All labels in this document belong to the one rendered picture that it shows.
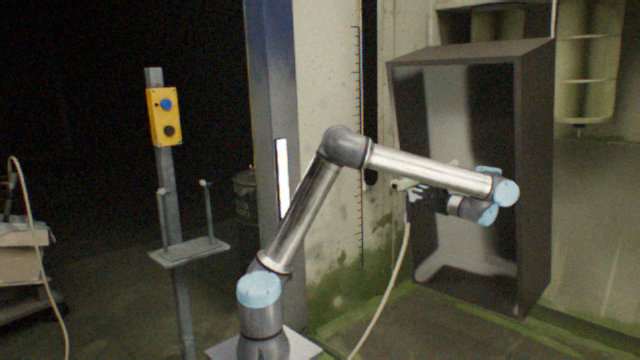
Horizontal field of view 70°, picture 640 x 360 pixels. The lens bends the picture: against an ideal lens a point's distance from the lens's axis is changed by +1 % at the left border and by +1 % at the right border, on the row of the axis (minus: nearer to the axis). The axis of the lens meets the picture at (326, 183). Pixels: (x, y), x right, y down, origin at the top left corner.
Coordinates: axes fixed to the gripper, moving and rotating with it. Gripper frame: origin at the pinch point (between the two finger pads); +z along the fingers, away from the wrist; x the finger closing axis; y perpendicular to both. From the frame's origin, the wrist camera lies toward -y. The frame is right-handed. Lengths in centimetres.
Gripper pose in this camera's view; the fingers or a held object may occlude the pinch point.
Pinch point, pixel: (409, 185)
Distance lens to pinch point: 193.4
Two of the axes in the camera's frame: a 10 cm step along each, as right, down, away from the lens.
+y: -0.2, 9.4, 3.5
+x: 6.8, -2.4, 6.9
